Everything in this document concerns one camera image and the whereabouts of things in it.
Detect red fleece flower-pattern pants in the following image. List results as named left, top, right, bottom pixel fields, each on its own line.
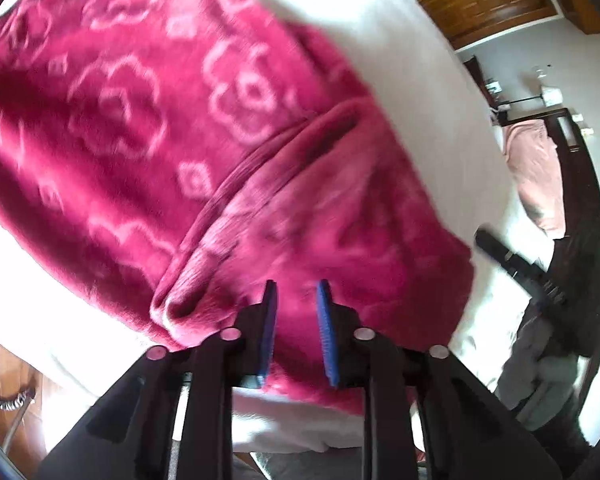
left=0, top=0, right=476, bottom=418

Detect dark wooden headboard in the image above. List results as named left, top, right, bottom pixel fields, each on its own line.
left=500, top=108, right=600, bottom=321

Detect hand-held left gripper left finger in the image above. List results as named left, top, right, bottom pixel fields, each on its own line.
left=35, top=280, right=280, bottom=480

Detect dark wooden nightstand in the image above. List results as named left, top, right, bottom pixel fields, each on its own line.
left=462, top=55, right=503, bottom=113

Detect white shade table lamp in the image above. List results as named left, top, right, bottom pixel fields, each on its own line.
left=500, top=85, right=563, bottom=108

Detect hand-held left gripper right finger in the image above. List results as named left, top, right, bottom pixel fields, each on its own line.
left=316, top=279, right=563, bottom=480

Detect bed with white cover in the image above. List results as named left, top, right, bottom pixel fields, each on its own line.
left=0, top=0, right=553, bottom=456

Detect dark patterned strap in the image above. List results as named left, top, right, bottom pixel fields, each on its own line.
left=0, top=379, right=37, bottom=413

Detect pink pillow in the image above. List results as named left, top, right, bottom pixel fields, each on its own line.
left=501, top=122, right=567, bottom=240

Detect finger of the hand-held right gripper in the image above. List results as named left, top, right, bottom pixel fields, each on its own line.
left=474, top=228, right=567, bottom=309

